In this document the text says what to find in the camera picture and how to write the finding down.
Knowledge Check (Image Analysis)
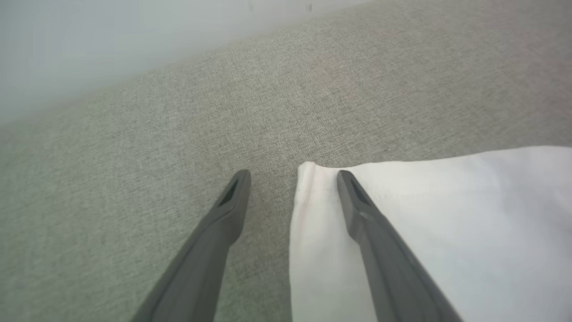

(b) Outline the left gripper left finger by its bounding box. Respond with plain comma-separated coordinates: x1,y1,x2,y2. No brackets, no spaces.
130,169,252,322

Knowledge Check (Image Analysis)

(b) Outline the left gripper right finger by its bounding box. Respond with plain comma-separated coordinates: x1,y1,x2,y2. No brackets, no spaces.
336,169,463,322

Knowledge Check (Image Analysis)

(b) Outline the red white basketball jersey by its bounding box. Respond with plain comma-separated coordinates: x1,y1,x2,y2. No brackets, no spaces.
289,146,572,322

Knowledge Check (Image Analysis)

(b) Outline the grey fabric sofa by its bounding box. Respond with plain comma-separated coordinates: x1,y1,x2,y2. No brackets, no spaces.
0,0,572,322

